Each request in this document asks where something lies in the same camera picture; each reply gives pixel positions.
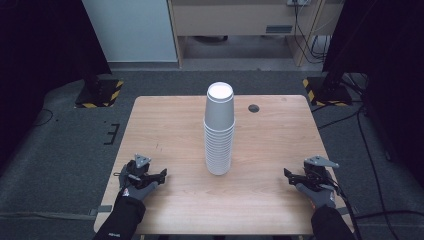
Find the person's left hand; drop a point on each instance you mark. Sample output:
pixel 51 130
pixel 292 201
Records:
pixel 140 192

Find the dark round table grommet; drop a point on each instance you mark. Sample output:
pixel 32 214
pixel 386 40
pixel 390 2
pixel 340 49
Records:
pixel 253 108

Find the black curtain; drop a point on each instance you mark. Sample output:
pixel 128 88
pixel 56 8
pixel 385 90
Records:
pixel 390 66
pixel 40 50

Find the white power strip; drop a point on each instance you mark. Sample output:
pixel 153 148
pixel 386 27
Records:
pixel 297 2

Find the striped black stand base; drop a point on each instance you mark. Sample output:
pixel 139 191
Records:
pixel 328 93
pixel 100 94

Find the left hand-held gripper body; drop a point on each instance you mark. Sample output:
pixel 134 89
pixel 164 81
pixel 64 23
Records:
pixel 141 165

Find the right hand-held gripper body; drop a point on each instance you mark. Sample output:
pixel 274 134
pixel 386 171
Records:
pixel 318 171

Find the person's right hand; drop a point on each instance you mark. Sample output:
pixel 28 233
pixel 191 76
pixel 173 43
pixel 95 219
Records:
pixel 319 197

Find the light wooden desk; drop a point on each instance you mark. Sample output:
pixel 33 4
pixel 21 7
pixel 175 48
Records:
pixel 233 20

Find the stack of white paper cups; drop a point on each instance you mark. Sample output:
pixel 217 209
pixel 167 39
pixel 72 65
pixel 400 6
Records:
pixel 218 140

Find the white cabinet panel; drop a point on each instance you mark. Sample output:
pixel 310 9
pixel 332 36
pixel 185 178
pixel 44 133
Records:
pixel 133 30

